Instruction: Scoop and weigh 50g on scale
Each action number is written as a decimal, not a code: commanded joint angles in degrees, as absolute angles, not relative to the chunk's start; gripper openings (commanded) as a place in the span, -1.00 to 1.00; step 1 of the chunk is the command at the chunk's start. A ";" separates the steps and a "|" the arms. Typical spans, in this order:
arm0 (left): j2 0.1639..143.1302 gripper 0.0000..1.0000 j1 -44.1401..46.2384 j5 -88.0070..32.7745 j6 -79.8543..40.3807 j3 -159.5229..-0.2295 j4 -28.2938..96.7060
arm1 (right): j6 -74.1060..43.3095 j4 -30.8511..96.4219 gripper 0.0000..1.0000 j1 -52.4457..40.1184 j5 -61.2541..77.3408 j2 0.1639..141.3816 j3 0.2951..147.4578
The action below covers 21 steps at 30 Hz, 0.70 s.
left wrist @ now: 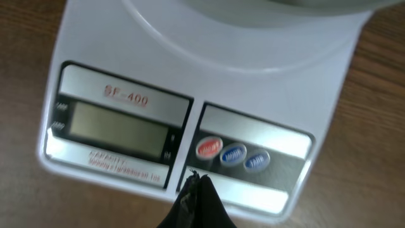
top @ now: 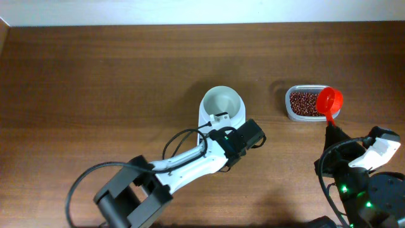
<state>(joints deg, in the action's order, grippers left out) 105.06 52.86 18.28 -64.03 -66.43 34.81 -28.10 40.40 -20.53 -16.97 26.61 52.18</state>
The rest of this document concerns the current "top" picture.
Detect red plastic measuring scoop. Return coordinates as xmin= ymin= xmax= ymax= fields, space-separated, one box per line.
xmin=316 ymin=87 xmax=344 ymax=125

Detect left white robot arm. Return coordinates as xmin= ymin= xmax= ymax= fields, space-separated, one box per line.
xmin=93 ymin=119 xmax=266 ymax=227

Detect white digital kitchen scale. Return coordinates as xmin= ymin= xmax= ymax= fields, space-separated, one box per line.
xmin=198 ymin=94 xmax=246 ymax=134

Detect red beans in container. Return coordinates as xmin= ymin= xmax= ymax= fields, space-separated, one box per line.
xmin=289 ymin=92 xmax=321 ymax=117

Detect clear plastic bean container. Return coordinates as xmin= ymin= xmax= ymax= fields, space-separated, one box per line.
xmin=285 ymin=85 xmax=344 ymax=125

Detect white round bowl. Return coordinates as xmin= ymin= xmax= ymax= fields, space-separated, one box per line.
xmin=202 ymin=85 xmax=241 ymax=118

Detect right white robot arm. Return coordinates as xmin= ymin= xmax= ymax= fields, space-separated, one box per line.
xmin=314 ymin=123 xmax=404 ymax=227

